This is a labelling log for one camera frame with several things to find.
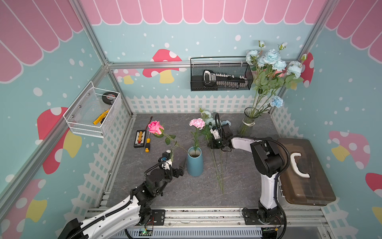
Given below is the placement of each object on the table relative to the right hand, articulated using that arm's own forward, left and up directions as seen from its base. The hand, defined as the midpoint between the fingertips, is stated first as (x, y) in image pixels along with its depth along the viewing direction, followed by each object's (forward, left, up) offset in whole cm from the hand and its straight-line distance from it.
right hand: (207, 144), depth 101 cm
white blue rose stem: (+21, 0, +6) cm, 21 cm away
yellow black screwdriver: (+1, +41, -1) cm, 41 cm away
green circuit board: (-48, +33, -3) cm, 59 cm away
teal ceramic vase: (-20, +8, +12) cm, 25 cm away
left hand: (-18, +17, +14) cm, 29 cm away
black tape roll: (+7, +54, +34) cm, 64 cm away
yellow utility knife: (-5, +54, +33) cm, 63 cm away
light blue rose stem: (+17, -14, +3) cm, 22 cm away
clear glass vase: (+8, -26, +7) cm, 28 cm away
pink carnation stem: (-10, +6, +34) cm, 36 cm away
